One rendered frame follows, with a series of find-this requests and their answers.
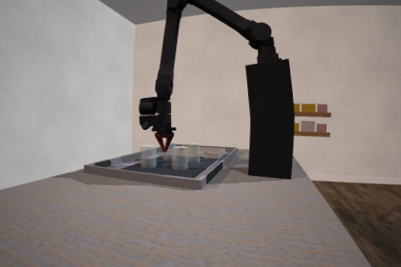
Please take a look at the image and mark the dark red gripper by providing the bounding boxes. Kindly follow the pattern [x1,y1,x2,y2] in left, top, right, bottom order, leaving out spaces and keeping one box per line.
[152,114,176,152]

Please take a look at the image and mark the white cylinder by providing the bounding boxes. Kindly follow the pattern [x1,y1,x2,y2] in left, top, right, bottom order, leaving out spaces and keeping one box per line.
[141,144,156,168]
[172,146,188,170]
[186,143,200,163]
[163,142,176,161]

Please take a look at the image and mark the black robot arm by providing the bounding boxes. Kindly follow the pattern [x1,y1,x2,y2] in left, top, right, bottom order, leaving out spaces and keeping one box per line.
[139,0,282,130]

